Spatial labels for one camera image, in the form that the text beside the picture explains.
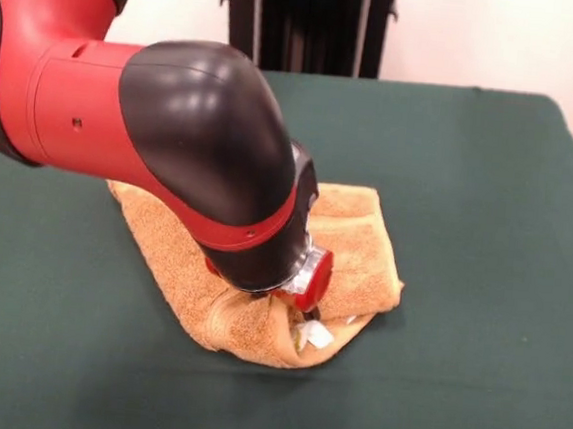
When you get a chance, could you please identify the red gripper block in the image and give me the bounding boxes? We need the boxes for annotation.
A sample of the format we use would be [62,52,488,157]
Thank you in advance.
[289,246,337,326]

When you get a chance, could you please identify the tan terry towel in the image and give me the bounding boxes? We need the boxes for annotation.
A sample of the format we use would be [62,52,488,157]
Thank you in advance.
[92,162,414,381]

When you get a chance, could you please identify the dark green table cloth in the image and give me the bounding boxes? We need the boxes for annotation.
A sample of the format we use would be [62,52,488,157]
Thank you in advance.
[0,46,573,429]

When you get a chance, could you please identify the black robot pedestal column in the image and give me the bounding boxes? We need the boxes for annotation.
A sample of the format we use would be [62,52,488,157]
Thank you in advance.
[212,0,402,82]

